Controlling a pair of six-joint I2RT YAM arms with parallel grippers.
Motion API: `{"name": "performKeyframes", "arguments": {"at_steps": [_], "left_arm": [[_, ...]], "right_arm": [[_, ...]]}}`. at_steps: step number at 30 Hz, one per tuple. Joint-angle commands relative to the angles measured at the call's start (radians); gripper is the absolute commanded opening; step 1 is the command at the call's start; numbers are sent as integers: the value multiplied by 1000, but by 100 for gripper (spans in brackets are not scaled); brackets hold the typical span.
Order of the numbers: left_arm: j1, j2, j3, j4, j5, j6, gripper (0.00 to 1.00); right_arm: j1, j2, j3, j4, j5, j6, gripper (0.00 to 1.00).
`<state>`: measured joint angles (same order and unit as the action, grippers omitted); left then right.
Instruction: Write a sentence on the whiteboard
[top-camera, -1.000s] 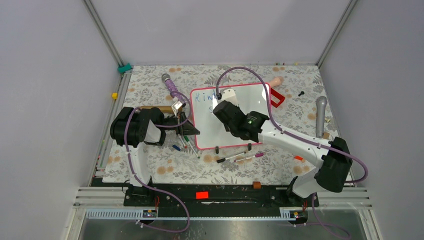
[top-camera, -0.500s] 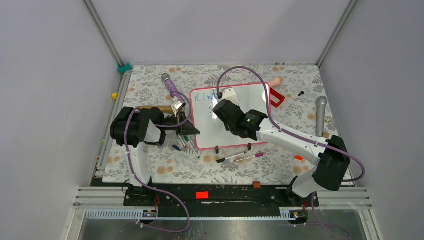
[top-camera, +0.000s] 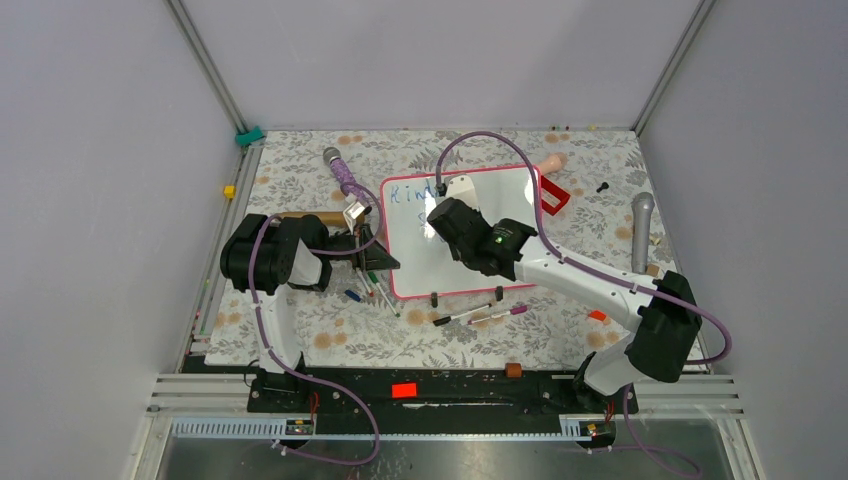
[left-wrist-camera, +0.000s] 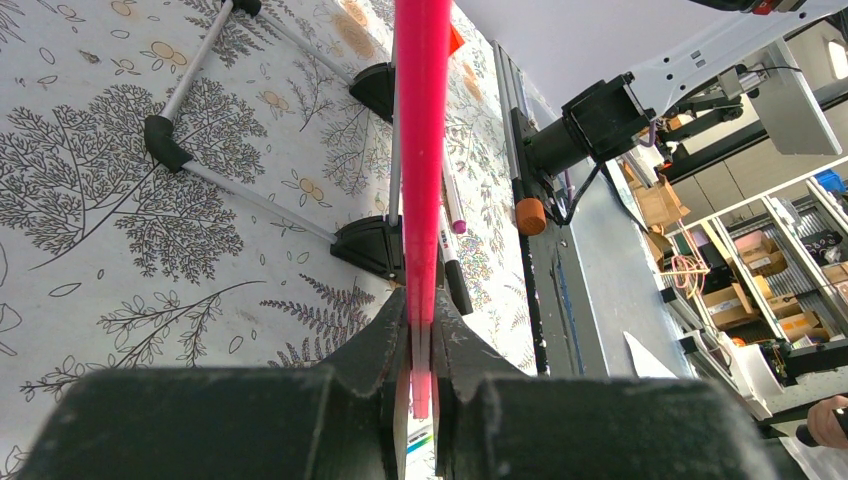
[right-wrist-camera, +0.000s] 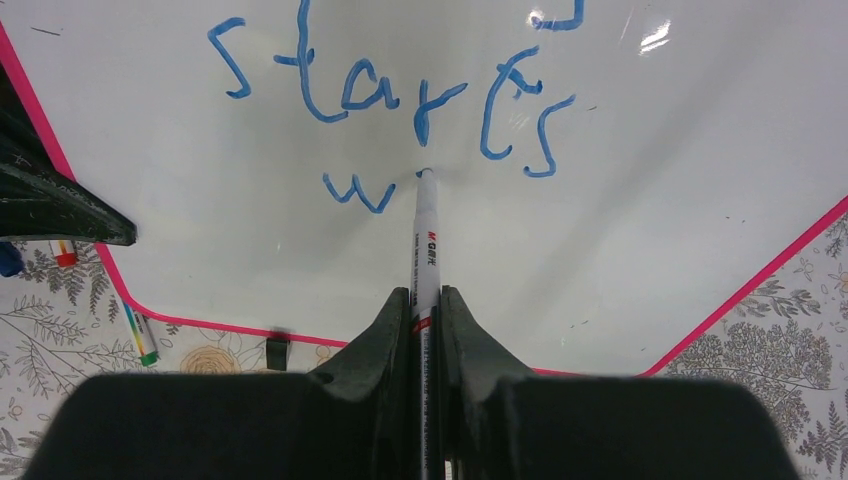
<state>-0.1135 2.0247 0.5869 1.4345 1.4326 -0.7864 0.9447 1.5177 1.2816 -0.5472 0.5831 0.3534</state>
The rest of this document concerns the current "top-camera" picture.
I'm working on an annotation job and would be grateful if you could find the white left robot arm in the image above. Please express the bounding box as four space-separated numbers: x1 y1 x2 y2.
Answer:
220 212 401 411

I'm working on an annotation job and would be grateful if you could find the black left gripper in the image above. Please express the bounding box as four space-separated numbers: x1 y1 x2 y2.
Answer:
319 222 400 271

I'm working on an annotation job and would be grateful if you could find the floral patterned mat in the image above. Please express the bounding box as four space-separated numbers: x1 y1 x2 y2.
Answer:
247 130 651 370

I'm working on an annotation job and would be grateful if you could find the green corner clamp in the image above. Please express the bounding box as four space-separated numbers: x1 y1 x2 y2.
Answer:
235 126 265 148

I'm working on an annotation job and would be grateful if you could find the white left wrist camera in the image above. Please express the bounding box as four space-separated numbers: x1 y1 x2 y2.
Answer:
342 200 371 233

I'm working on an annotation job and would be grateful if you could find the red capped marker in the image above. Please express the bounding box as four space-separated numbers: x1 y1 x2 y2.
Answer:
354 268 375 298

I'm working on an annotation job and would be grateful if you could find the black capped marker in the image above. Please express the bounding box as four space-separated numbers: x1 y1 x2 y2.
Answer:
432 303 493 327

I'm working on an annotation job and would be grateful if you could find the blue marker cap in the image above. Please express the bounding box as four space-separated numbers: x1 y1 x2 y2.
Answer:
344 290 362 303

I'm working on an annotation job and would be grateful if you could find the green capped marker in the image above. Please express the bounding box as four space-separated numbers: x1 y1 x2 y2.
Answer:
367 271 400 318

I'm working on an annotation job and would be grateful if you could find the silver toy microphone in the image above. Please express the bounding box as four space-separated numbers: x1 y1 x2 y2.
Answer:
631 192 655 274

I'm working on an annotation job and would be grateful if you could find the purple glitter microphone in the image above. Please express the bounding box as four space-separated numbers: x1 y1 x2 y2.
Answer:
323 147 368 204

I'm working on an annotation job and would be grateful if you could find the orange triangle block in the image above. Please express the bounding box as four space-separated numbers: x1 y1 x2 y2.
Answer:
588 310 608 323

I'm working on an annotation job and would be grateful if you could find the red tape label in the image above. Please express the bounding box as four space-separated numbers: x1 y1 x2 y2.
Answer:
390 382 418 399

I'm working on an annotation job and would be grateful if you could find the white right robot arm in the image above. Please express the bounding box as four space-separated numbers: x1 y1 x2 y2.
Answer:
427 198 702 412

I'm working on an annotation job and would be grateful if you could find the purple capped marker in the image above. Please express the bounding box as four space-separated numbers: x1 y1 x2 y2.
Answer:
467 305 529 325

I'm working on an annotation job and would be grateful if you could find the brown small block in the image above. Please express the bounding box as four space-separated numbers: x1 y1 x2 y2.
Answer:
504 362 523 379

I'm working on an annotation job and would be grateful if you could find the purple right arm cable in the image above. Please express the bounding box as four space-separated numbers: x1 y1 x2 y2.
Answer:
433 130 735 478

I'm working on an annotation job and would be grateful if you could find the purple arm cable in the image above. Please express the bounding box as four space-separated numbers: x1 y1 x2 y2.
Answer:
433 130 735 478
246 180 387 468

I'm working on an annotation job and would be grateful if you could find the pink framed whiteboard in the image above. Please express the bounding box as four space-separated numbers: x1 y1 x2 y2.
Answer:
380 166 536 299

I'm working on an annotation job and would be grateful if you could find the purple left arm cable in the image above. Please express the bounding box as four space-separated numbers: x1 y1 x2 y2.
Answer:
246 180 387 468

